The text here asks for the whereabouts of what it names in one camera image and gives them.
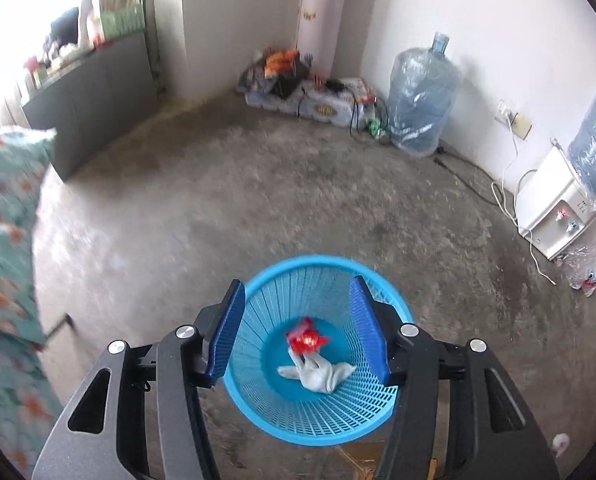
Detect blue plastic waste basket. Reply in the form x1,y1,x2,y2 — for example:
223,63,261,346
221,253,415,448

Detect white water dispenser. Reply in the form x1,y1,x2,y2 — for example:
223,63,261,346
514,146,596,260

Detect green plastic basket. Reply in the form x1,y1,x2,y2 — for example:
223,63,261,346
100,0,146,41

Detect empty blue water jug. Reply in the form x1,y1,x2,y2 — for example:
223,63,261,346
387,32,462,158

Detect crumpled plastic bag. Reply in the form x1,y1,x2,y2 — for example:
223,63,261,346
555,236,596,297

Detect grey cabinet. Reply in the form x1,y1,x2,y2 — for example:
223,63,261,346
22,32,158,181

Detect pink rolled mat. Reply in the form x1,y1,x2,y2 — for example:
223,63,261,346
296,0,345,78

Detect white cloth rag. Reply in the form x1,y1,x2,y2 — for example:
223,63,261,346
277,349,356,394

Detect floral teal quilt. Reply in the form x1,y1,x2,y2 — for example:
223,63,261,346
0,127,62,479

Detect red plastic wrapper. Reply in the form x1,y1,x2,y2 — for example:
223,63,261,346
285,318,330,356

